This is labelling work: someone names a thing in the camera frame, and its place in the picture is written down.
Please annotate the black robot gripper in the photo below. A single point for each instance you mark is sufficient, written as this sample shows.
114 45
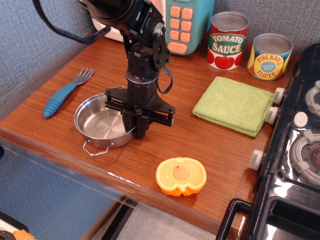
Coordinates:
140 105

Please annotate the stainless steel pot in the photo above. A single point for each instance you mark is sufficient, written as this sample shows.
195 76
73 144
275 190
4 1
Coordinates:
103 128

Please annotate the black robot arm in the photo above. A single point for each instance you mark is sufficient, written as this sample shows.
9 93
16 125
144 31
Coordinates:
143 69

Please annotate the green folded cloth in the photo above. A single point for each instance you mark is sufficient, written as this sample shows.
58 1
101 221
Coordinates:
234 105

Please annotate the orange toy pumpkin half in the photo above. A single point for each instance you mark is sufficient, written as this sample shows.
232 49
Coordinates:
181 176

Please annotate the toy microwave oven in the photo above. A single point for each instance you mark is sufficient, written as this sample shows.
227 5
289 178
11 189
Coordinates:
192 25

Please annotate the white stove knob front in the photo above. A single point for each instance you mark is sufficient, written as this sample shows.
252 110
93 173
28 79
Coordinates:
256 159

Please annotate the white stove knob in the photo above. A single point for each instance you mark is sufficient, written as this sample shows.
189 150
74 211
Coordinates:
271 115
278 95
256 159

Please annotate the tomato sauce can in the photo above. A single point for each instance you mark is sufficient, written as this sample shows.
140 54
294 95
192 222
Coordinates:
227 38

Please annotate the white stove knob middle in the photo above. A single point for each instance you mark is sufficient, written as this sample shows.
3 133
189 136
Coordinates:
271 115

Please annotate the white stove knob rear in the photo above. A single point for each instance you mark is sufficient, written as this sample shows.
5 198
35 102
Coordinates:
278 95

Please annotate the pineapple slices can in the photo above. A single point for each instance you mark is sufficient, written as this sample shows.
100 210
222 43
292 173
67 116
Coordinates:
269 56

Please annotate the black toy stove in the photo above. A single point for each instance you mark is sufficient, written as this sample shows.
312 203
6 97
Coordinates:
286 195

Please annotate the blue handled fork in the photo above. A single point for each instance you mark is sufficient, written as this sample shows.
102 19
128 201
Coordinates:
58 98

